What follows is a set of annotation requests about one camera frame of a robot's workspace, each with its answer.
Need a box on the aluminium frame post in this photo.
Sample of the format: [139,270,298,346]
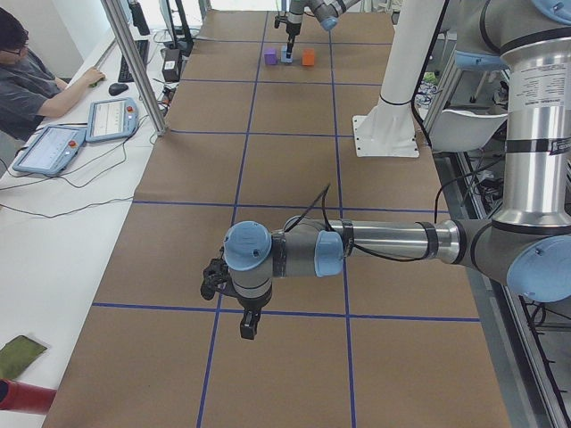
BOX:
[101,0,167,136]

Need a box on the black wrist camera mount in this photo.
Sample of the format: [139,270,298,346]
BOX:
[274,14,287,29]
[200,258,231,300]

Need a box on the purple foam block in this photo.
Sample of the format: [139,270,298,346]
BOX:
[263,47,278,66]

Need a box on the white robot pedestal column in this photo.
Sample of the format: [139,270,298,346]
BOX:
[378,0,448,109]

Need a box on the orange foam block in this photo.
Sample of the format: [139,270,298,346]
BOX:
[302,48,316,67]

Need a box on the teach pendant tablet near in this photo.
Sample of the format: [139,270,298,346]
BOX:
[12,125,87,177]

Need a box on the red cylinder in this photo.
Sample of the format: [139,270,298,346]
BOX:
[1,379,57,415]

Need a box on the teach pendant tablet far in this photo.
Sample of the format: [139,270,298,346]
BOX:
[86,97,138,143]

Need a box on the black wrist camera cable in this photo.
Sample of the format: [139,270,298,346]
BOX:
[285,181,429,262]

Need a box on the black computer mouse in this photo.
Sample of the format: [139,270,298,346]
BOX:
[108,82,128,96]

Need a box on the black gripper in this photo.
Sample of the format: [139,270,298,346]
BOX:
[236,293,271,340]

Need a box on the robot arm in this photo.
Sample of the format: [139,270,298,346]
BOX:
[201,1,570,339]
[275,0,360,60]

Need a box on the green cloth pad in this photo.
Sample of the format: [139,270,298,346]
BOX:
[1,335,47,380]

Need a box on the black keyboard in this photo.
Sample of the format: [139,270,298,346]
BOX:
[118,39,151,83]

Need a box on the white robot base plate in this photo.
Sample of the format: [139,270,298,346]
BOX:
[352,113,419,158]

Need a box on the light blue foam block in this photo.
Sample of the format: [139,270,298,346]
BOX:
[280,45,293,63]

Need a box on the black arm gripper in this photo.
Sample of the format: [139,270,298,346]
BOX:
[286,22,300,57]

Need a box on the black power adapter box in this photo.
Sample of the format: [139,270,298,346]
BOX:
[161,49,182,83]

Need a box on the teach pendant tablet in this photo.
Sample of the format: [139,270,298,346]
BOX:
[12,125,87,177]
[86,97,138,143]

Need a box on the seated person in grey shirt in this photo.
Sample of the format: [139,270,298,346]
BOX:
[1,9,105,141]

